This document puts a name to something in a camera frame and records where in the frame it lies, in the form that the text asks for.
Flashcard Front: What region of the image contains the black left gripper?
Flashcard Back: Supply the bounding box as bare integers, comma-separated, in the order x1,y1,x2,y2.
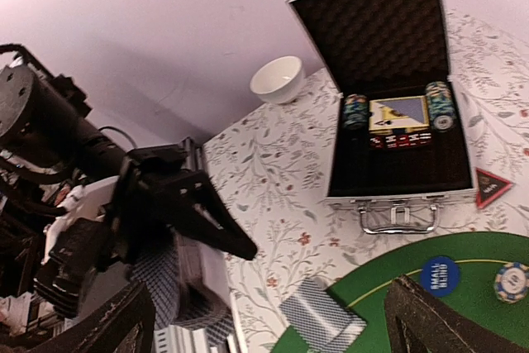
100,145,258,265

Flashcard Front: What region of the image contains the aluminium poker chip case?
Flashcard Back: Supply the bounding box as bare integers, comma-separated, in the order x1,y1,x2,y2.
286,0,477,234

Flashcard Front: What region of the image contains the blue playing card deck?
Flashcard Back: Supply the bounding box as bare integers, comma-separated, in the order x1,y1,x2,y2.
131,239,234,347

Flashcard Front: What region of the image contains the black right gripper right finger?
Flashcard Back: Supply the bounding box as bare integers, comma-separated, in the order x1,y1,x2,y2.
384,274,525,353

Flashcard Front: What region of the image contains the white bowl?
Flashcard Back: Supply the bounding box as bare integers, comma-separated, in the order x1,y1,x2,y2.
250,55,306,105

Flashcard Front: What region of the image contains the clear red card box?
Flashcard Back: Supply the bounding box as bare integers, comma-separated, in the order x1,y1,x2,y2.
475,168,514,209

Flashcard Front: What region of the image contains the red dice row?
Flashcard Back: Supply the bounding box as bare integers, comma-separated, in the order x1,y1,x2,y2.
369,131,432,150

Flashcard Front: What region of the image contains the round green poker mat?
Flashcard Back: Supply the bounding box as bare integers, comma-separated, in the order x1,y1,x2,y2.
268,231,529,353

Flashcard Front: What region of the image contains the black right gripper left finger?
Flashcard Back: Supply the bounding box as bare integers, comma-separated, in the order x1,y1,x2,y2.
32,281,155,352

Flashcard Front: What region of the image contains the blue small blind button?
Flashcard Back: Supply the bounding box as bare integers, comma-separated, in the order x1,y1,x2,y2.
419,255,460,298

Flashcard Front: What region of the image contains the blue peach chip stack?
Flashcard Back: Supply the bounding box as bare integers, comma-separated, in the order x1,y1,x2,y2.
493,262,528,303

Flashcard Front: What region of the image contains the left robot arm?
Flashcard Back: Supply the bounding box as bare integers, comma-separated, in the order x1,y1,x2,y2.
1,44,257,260

